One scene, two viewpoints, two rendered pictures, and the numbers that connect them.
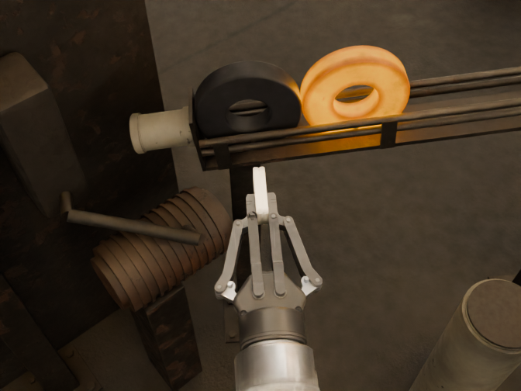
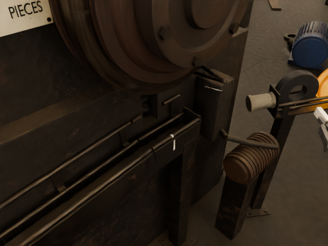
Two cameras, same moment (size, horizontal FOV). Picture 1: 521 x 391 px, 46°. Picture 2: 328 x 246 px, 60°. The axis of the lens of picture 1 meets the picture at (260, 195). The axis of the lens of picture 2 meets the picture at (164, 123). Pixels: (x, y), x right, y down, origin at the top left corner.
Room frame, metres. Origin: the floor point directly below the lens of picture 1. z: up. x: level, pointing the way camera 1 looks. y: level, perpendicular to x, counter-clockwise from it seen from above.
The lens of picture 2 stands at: (-0.20, 0.55, 1.27)
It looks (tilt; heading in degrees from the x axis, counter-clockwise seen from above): 40 degrees down; 356
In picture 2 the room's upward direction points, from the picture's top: straight up
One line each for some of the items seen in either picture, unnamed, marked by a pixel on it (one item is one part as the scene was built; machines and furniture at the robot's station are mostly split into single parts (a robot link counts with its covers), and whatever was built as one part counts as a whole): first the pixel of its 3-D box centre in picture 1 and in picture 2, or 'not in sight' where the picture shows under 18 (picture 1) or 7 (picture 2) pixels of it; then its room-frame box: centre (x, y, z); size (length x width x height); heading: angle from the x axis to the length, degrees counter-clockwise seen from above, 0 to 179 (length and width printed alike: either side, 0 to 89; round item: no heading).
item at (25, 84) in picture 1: (32, 139); (211, 106); (0.58, 0.33, 0.68); 0.11 x 0.08 x 0.24; 40
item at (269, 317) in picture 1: (270, 310); not in sight; (0.31, -0.01, 0.69); 0.09 x 0.08 x 0.07; 4
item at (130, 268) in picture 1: (177, 302); (242, 189); (0.53, 0.16, 0.27); 0.22 x 0.13 x 0.53; 130
